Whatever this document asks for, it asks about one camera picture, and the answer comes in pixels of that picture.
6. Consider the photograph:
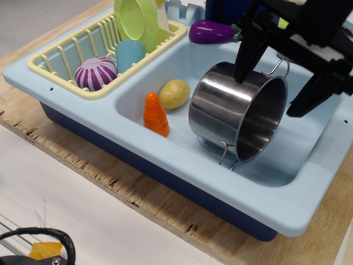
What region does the yellow tape piece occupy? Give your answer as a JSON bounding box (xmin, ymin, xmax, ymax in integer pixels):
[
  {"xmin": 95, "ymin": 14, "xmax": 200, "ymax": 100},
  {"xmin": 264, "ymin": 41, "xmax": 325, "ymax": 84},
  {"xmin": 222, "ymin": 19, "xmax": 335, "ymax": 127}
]
[{"xmin": 28, "ymin": 242, "xmax": 63, "ymax": 260}]

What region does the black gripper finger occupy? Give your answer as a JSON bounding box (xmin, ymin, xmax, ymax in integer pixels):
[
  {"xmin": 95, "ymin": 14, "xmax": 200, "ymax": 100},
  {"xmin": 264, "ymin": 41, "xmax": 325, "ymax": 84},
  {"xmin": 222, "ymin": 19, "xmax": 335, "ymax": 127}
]
[
  {"xmin": 287, "ymin": 73, "xmax": 342, "ymax": 118},
  {"xmin": 234, "ymin": 26, "xmax": 268, "ymax": 83}
]

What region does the orange toy carrot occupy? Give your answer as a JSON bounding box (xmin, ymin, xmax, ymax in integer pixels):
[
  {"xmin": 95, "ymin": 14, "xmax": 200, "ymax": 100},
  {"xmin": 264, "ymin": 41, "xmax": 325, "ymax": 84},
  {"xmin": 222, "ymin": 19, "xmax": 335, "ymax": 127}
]
[{"xmin": 143, "ymin": 92, "xmax": 170, "ymax": 137}]

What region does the light blue plastic cup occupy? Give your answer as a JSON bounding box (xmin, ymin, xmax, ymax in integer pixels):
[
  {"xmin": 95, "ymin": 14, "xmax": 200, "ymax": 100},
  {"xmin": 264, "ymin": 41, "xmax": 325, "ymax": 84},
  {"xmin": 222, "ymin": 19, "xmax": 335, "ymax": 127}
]
[{"xmin": 115, "ymin": 39, "xmax": 146, "ymax": 73}]

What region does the white dish in rack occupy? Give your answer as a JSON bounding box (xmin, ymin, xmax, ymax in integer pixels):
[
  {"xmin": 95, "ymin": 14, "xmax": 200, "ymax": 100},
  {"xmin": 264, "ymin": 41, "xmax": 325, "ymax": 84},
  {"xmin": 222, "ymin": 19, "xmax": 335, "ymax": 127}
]
[{"xmin": 155, "ymin": 0, "xmax": 170, "ymax": 31}]

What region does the purple toy eggplant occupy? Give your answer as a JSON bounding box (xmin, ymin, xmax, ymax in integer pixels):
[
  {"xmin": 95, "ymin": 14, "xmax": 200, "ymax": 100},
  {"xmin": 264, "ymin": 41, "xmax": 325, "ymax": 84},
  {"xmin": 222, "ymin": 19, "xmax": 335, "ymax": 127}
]
[{"xmin": 189, "ymin": 20, "xmax": 243, "ymax": 45}]

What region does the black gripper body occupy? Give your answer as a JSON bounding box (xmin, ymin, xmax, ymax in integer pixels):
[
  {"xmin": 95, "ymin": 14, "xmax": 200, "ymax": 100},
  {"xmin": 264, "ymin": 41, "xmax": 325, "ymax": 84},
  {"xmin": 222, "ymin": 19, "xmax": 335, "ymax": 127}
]
[{"xmin": 238, "ymin": 1, "xmax": 352, "ymax": 95}]

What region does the light blue toy sink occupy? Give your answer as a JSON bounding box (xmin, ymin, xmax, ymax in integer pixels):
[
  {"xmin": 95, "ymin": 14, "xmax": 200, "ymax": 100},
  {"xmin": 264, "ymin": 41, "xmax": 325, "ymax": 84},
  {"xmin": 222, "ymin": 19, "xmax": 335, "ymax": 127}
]
[{"xmin": 2, "ymin": 0, "xmax": 351, "ymax": 243}]

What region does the stainless steel pot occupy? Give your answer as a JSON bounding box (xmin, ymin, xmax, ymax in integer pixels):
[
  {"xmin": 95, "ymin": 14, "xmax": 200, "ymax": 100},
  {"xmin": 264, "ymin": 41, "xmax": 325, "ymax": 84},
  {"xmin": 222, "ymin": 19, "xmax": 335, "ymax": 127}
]
[{"xmin": 189, "ymin": 59, "xmax": 289, "ymax": 163}]

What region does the yellow toy potato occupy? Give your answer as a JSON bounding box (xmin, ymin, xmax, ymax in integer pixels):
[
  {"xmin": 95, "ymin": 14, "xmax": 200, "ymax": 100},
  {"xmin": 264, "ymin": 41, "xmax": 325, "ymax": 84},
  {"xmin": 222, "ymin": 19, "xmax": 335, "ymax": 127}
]
[{"xmin": 159, "ymin": 79, "xmax": 190, "ymax": 109}]

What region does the black braided cable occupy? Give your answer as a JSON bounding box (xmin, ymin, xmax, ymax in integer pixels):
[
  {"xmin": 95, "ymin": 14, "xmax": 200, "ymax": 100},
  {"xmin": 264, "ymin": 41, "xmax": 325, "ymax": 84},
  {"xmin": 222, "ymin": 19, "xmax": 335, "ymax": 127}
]
[{"xmin": 0, "ymin": 227, "xmax": 76, "ymax": 265}]

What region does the yellow dish drying rack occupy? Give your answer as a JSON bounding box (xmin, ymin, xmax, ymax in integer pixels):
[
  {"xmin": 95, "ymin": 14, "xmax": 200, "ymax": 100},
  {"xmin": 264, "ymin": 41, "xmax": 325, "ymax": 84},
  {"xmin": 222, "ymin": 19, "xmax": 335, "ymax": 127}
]
[{"xmin": 27, "ymin": 11, "xmax": 188, "ymax": 100}]

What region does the plywood board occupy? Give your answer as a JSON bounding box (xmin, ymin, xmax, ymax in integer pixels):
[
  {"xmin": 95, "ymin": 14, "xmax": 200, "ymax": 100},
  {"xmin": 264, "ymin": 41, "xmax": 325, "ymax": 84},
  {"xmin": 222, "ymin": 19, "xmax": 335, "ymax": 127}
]
[{"xmin": 0, "ymin": 0, "xmax": 353, "ymax": 265}]

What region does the purple striped toy bowl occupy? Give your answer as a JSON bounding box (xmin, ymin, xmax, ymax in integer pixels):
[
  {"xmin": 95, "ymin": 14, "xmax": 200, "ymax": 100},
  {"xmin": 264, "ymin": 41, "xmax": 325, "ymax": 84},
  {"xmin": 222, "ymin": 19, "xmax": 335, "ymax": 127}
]
[{"xmin": 74, "ymin": 56, "xmax": 117, "ymax": 92}]

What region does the green plastic plate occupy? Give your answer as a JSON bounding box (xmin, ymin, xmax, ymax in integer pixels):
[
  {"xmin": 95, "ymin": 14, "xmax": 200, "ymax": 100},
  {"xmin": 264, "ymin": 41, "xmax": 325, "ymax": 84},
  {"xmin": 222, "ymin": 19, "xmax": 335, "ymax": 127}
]
[{"xmin": 114, "ymin": 0, "xmax": 158, "ymax": 52}]

